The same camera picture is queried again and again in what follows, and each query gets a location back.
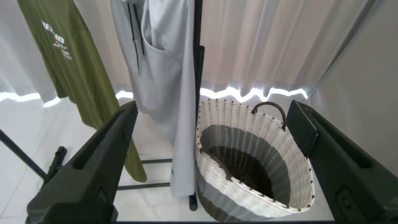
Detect white curtain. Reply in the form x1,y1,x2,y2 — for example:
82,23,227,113
0,0,373,104

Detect green printed shirt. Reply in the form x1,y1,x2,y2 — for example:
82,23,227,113
17,0,148,184

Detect pale grey shorts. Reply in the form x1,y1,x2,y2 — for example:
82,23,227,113
109,0,200,198

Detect black clothes rack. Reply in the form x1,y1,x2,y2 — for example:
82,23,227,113
0,0,206,212

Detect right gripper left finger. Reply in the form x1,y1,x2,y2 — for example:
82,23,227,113
26,100,139,223

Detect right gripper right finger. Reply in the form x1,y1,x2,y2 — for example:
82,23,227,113
285,100,398,223

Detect white laundry basket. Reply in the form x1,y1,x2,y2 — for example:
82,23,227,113
194,98,317,222

